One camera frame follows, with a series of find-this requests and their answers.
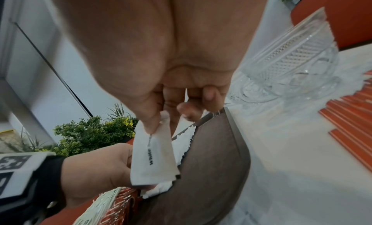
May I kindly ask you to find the person's right hand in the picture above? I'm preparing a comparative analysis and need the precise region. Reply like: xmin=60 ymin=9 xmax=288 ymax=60
xmin=48 ymin=0 xmax=271 ymax=133

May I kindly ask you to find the person's left hand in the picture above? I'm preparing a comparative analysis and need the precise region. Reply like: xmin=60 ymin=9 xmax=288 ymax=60
xmin=60 ymin=143 xmax=153 ymax=209

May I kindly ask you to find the white paper sugar packet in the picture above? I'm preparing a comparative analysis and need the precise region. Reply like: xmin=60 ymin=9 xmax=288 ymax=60
xmin=129 ymin=111 xmax=181 ymax=187

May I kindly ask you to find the row of white packets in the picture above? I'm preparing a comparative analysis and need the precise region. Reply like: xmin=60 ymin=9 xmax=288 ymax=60
xmin=72 ymin=189 xmax=121 ymax=225

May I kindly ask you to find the green bush with yellow flowers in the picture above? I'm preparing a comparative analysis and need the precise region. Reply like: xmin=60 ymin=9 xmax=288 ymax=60
xmin=52 ymin=102 xmax=138 ymax=158

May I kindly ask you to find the red patterned box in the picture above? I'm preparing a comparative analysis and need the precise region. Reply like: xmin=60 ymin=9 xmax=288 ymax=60
xmin=72 ymin=187 xmax=143 ymax=225

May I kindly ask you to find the crumpled white packet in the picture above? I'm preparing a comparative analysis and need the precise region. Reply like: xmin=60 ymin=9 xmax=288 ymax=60
xmin=141 ymin=180 xmax=176 ymax=199

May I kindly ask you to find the white wrist marker box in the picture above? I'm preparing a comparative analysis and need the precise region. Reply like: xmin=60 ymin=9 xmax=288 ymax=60
xmin=0 ymin=151 xmax=56 ymax=197

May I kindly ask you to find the thin grassy plant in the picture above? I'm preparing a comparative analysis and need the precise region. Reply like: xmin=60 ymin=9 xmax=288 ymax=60
xmin=0 ymin=127 xmax=53 ymax=154

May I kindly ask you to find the white serrated-edge packet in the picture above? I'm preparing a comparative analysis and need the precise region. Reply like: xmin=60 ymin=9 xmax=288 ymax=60
xmin=171 ymin=114 xmax=196 ymax=166

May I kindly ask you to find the brown leather tray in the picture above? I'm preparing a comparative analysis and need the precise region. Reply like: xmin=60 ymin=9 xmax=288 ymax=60
xmin=136 ymin=106 xmax=252 ymax=225

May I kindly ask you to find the clear cut glass cup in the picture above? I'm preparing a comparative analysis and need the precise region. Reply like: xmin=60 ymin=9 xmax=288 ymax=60
xmin=228 ymin=7 xmax=341 ymax=106

